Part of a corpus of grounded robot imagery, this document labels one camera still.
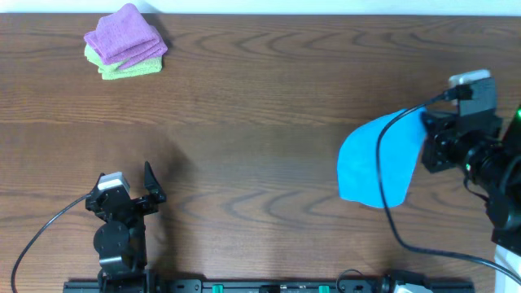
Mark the folded green cloth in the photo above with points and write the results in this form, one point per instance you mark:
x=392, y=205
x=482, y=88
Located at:
x=113, y=71

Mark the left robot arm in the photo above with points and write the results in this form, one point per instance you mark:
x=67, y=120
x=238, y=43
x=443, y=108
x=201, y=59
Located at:
x=121, y=241

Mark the blue microfiber cloth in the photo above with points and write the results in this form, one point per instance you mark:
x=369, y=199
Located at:
x=399, y=151

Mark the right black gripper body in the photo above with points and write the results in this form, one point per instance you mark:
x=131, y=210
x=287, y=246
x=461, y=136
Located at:
x=447, y=152

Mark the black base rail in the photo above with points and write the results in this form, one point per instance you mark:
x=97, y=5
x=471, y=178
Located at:
x=197, y=286

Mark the folded purple cloth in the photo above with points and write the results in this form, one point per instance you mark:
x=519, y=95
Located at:
x=126, y=38

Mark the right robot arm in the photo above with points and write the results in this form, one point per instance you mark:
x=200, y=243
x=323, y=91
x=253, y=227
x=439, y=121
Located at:
x=495, y=167

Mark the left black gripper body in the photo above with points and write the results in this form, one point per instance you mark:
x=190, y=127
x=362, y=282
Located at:
x=133, y=204

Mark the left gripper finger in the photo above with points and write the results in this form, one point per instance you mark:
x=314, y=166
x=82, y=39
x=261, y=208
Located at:
x=152, y=185
x=99, y=180

